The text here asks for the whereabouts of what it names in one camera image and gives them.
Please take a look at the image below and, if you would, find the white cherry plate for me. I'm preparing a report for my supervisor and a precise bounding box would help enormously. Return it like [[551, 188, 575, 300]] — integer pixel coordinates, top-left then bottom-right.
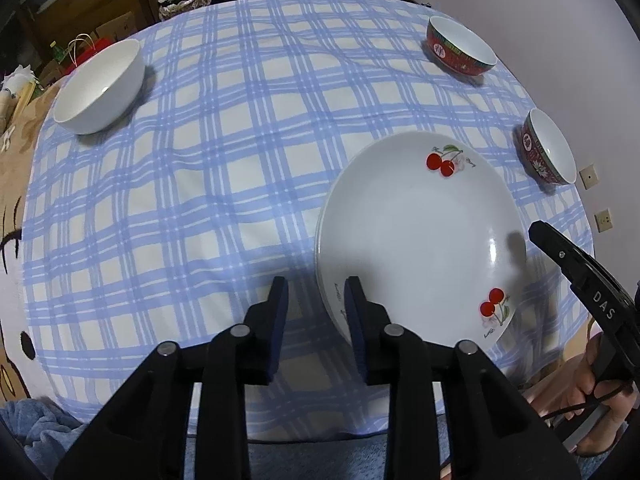
[[315, 210, 351, 333], [314, 215, 346, 321], [317, 131, 527, 347]]

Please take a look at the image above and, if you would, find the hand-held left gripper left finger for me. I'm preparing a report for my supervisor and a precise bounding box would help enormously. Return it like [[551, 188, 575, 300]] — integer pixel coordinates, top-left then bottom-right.
[[52, 276, 290, 480]]

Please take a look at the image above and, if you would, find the flat cardboard box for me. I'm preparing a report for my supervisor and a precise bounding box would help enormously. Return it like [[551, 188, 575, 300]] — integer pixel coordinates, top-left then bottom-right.
[[94, 10, 137, 45]]

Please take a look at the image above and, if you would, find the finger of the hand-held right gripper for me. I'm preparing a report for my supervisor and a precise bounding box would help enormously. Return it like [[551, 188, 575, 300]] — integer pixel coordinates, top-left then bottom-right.
[[528, 220, 632, 322]]

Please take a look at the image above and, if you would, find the white fluffy stuffed toy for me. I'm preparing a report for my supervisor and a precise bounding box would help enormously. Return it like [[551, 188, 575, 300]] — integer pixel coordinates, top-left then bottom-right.
[[0, 64, 40, 103]]

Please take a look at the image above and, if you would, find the person's right hand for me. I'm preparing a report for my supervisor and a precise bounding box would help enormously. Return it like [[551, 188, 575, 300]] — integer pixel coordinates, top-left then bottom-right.
[[552, 332, 640, 457]]

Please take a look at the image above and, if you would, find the red gift bag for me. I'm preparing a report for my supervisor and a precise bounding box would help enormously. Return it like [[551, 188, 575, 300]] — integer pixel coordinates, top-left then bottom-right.
[[74, 34, 112, 67]]

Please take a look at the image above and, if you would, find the plain white bowl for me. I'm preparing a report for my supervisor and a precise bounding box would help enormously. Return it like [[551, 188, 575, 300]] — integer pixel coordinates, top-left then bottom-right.
[[53, 39, 146, 135]]

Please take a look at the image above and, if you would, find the black cable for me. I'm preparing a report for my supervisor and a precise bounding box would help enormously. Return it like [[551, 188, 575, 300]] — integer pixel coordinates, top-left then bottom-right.
[[544, 382, 637, 418]]

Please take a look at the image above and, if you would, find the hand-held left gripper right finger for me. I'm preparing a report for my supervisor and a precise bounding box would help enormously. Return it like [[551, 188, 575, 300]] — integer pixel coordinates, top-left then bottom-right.
[[346, 276, 583, 480]]

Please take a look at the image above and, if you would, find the red patterned bowl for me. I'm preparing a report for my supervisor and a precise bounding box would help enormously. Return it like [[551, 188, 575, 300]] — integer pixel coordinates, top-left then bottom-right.
[[426, 15, 498, 77], [521, 108, 578, 187]]

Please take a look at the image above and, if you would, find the blue plaid blanket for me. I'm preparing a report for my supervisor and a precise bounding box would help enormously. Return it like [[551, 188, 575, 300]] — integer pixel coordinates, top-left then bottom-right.
[[22, 0, 599, 456]]

